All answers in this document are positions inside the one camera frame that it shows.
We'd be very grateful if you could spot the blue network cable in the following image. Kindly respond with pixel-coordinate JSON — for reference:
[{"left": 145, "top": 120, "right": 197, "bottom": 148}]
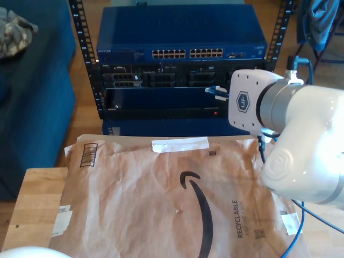
[{"left": 205, "top": 84, "right": 306, "bottom": 258}]

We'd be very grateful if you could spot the black rack server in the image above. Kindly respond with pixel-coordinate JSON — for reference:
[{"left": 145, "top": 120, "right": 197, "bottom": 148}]
[{"left": 98, "top": 62, "right": 266, "bottom": 89}]

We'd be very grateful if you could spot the long white tape strip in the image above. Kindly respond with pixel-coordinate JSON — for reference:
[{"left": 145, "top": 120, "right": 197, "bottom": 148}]
[{"left": 151, "top": 137, "right": 210, "bottom": 153}]

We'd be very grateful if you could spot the dark metal chair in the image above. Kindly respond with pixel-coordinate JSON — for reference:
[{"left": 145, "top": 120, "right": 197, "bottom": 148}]
[{"left": 294, "top": 0, "right": 344, "bottom": 73}]

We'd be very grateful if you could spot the grey blue jacket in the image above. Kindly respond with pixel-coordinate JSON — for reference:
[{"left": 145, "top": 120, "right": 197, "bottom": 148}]
[{"left": 296, "top": 0, "right": 340, "bottom": 52}]

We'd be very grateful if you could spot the brown paper mailer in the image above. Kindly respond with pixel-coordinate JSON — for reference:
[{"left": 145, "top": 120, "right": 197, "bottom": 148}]
[{"left": 48, "top": 133, "right": 310, "bottom": 258}]

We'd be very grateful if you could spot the short white tape strip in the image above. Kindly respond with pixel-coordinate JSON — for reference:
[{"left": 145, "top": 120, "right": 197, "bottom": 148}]
[{"left": 280, "top": 211, "right": 304, "bottom": 235}]

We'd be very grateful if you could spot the blue sofa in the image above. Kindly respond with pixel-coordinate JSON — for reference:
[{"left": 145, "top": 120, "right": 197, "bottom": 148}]
[{"left": 0, "top": 0, "right": 77, "bottom": 201}]

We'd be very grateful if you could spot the white shipping label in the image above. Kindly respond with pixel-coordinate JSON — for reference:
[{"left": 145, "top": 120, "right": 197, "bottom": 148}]
[{"left": 52, "top": 205, "right": 73, "bottom": 238}]

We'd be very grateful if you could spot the camouflage cloth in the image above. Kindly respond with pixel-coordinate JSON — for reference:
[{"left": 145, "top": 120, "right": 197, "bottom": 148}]
[{"left": 0, "top": 6, "right": 39, "bottom": 59}]

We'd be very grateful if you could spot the black gripper plug cable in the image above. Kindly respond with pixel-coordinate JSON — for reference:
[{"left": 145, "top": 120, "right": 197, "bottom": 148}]
[{"left": 285, "top": 54, "right": 314, "bottom": 85}]

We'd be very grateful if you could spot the black camera cable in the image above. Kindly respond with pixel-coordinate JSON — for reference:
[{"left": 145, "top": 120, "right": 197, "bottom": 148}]
[{"left": 257, "top": 134, "right": 344, "bottom": 235}]

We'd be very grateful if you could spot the blue network switch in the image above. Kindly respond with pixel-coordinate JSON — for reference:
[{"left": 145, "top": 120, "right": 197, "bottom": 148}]
[{"left": 96, "top": 5, "right": 268, "bottom": 63}]

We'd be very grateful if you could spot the black rack frame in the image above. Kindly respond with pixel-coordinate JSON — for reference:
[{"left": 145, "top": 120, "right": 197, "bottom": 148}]
[{"left": 68, "top": 0, "right": 295, "bottom": 120}]

